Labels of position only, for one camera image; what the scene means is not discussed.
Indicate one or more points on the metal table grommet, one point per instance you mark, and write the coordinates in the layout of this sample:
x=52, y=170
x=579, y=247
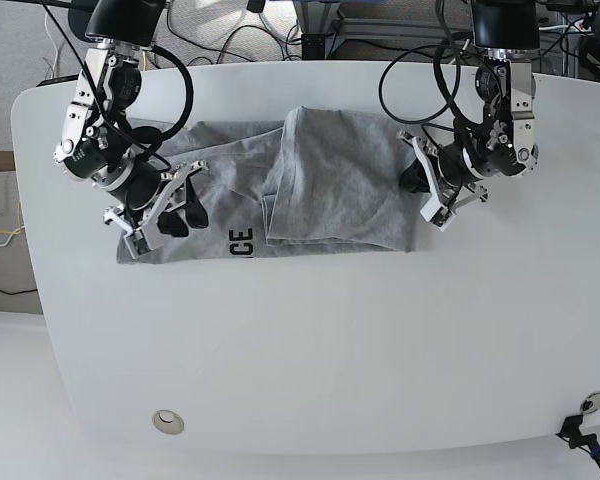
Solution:
x=591, y=403
x=168, y=422

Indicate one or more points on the metal table grommet right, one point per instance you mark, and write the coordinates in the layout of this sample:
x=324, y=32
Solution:
x=591, y=403

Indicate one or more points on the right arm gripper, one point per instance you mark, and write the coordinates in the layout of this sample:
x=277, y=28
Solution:
x=148, y=196

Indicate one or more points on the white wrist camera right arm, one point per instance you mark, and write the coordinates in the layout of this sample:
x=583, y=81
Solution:
x=143, y=240

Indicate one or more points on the metal table grommet left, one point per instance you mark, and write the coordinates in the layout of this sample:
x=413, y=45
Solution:
x=168, y=422

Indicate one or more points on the round black stand base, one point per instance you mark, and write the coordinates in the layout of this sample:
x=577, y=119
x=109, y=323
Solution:
x=78, y=21

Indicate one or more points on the black flat device on floor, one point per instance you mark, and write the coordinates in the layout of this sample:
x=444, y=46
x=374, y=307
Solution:
x=58, y=80

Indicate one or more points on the grey T-shirt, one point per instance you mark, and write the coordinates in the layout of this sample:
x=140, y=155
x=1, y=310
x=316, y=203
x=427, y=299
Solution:
x=316, y=182

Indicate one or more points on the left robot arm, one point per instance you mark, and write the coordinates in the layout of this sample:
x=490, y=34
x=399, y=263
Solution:
x=503, y=143

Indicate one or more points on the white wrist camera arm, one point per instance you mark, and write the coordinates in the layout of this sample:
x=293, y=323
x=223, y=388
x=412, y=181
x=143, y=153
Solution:
x=143, y=240
x=437, y=214

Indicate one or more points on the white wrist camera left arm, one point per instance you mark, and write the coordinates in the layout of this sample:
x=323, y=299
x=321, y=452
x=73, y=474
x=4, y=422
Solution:
x=437, y=214

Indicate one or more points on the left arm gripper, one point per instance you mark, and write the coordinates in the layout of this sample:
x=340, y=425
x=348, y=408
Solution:
x=438, y=173

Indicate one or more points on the aluminium frame with black foot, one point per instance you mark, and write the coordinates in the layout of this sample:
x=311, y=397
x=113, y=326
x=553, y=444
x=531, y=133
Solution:
x=323, y=27

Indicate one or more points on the black clamp with cable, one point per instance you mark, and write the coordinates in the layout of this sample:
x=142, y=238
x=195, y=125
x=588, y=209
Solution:
x=571, y=434

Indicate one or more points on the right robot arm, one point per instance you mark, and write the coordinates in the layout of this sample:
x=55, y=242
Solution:
x=99, y=144

